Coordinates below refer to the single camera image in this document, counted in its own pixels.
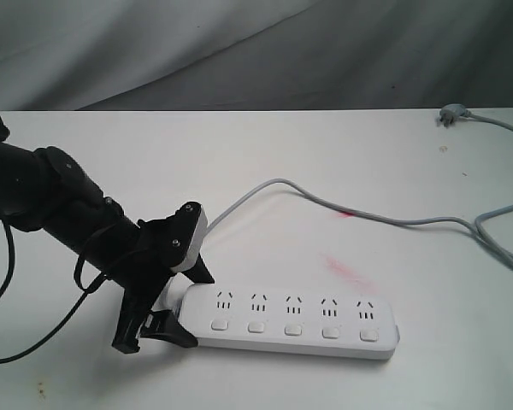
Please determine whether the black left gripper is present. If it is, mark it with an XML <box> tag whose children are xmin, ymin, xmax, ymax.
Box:
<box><xmin>110</xmin><ymin>214</ymin><xmax>215</xmax><ymax>354</ymax></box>

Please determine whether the white five-socket power strip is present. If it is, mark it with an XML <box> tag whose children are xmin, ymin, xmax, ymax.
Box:
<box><xmin>160</xmin><ymin>281</ymin><xmax>400</xmax><ymax>360</ymax></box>

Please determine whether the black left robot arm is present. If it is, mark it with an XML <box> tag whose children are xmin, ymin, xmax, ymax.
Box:
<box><xmin>0</xmin><ymin>116</ymin><xmax>213</xmax><ymax>354</ymax></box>

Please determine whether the grey backdrop cloth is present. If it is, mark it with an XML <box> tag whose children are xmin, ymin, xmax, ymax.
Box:
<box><xmin>0</xmin><ymin>1</ymin><xmax>513</xmax><ymax>110</ymax></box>

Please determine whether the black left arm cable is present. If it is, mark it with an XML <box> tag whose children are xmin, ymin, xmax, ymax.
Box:
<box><xmin>0</xmin><ymin>194</ymin><xmax>155</xmax><ymax>366</ymax></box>

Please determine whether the grey power cord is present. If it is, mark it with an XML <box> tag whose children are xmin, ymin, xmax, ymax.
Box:
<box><xmin>164</xmin><ymin>108</ymin><xmax>513</xmax><ymax>319</ymax></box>

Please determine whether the grey wall plug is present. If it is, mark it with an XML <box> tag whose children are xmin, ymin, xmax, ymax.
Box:
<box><xmin>436</xmin><ymin>103</ymin><xmax>471</xmax><ymax>128</ymax></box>

